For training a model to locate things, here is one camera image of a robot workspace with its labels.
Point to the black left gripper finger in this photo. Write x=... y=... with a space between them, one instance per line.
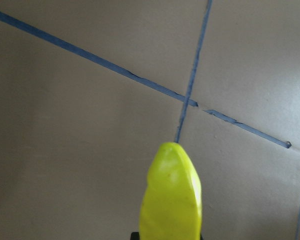
x=135 y=236

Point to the bright yellow-green banana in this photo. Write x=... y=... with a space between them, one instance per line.
x=171 y=207

